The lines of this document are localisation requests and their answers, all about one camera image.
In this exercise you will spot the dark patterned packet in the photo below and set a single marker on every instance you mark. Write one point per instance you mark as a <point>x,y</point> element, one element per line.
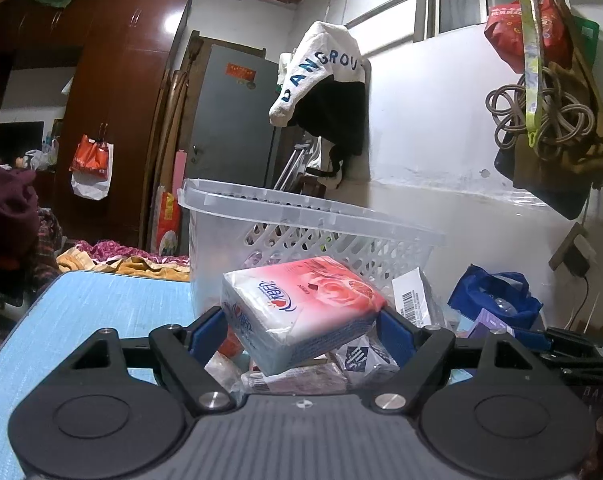
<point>364,357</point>

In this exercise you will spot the clear plastic basket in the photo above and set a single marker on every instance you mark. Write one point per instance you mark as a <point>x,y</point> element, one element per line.
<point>221,240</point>

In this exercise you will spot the purple box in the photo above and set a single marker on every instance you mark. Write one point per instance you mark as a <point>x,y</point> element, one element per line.
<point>489,325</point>

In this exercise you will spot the metal crutches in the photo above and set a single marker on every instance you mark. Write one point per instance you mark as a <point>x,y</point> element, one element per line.
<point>296,160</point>

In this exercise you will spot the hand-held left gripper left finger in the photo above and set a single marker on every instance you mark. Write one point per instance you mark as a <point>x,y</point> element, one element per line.
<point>205,331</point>

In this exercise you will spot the white packet with barcode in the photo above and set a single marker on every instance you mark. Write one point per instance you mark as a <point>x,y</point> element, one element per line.
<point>416,300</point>

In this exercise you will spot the red printed bag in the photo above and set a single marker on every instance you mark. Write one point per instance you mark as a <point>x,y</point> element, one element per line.
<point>167,220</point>

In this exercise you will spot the blue shopping bag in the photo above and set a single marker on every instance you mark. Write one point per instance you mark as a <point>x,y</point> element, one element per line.
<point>474,285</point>

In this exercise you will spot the green hanging bag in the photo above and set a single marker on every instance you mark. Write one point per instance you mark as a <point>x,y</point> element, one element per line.
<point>589,35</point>

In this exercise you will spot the maroon cloth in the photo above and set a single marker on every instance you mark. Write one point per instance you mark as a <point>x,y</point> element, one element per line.
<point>6,200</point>

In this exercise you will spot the window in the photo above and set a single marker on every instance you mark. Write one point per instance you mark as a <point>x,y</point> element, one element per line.
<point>456,5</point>

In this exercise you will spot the orange and white plastic bag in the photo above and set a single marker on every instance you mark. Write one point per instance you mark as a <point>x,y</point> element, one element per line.
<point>88,160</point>

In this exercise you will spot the brown hanging bag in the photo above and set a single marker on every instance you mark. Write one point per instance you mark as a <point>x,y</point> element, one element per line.
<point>581,170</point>

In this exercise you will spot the brown wooden wardrobe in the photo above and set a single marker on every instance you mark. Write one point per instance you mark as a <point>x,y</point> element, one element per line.
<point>131,85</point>

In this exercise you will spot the white and black jacket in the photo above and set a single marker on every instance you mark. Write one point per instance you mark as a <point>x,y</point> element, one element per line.
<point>321,60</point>

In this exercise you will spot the pink flat packet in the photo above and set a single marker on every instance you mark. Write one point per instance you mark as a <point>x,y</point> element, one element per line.
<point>301,377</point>

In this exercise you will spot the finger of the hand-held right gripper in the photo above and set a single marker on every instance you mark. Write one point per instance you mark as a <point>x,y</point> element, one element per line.
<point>576,342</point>

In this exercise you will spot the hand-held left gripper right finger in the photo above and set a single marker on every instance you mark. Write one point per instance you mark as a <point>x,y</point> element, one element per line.
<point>397,331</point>

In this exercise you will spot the yellow cloth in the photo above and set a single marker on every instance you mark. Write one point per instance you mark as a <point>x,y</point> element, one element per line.
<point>131,267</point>

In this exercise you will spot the floral blanket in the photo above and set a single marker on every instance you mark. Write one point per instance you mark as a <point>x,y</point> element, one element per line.
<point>111,249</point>

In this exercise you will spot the pink board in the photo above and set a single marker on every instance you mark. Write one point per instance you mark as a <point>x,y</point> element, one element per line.
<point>178,175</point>

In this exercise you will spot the red hanging bag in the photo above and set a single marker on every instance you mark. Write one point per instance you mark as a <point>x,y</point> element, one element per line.
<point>506,35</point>

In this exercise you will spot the pink tissue pack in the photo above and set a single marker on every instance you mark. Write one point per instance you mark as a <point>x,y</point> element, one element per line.
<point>306,305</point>

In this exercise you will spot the wall socket with charger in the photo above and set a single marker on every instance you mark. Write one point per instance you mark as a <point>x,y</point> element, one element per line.
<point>576,260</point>

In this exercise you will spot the black television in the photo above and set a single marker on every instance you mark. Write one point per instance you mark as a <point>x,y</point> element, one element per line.
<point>18,142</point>

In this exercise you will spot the leaning wooden boards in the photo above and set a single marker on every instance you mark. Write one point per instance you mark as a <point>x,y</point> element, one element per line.
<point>174,110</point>

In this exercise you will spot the grey door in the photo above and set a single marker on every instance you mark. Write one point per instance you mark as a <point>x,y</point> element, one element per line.
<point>231,125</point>

